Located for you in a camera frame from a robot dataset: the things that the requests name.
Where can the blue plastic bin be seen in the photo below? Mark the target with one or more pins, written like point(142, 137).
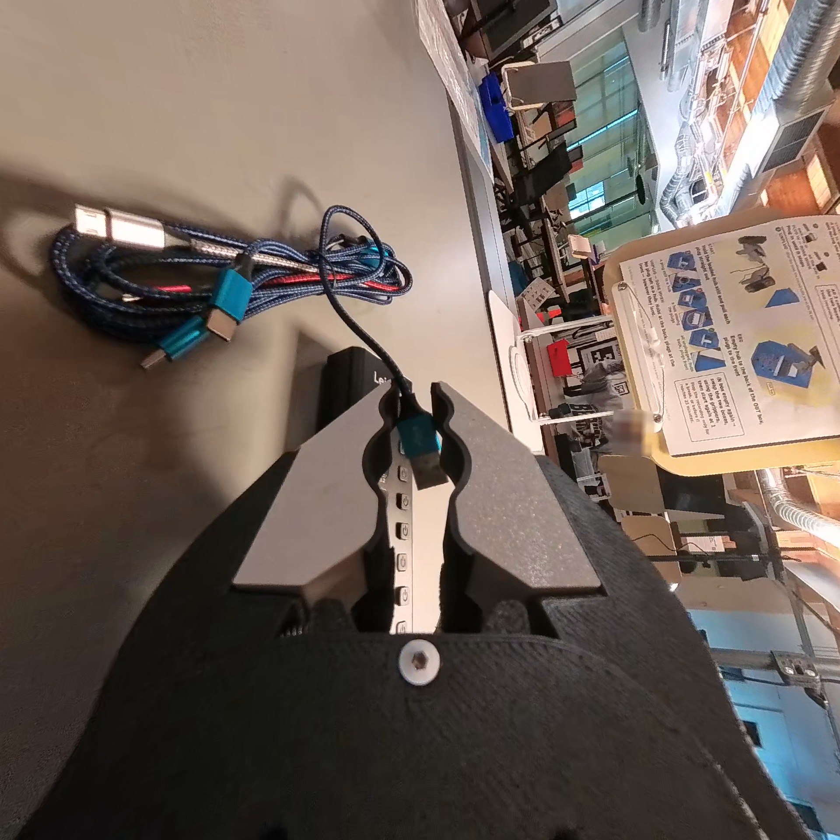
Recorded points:
point(495, 108)

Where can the flexible silver duct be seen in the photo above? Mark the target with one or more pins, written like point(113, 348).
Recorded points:
point(800, 508)

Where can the grey metal pole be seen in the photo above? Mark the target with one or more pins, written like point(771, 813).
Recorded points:
point(754, 659)

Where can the silver air duct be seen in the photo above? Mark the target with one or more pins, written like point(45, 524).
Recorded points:
point(794, 52)

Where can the black USB hub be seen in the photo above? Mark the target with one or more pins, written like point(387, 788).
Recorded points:
point(354, 380)

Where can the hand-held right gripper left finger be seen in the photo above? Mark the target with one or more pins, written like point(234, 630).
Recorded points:
point(308, 518)

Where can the printed instruction sheet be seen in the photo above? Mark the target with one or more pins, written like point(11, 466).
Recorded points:
point(754, 328)

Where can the red plastic bin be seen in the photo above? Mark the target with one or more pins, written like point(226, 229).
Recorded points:
point(565, 358)

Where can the wooden document board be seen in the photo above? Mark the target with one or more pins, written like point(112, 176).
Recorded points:
point(538, 82)

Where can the white picture sign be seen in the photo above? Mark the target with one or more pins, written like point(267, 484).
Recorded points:
point(539, 294)

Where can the wooden clipboard board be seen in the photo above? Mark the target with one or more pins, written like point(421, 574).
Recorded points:
point(754, 467)

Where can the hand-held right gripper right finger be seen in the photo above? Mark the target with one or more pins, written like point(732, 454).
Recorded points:
point(525, 525)

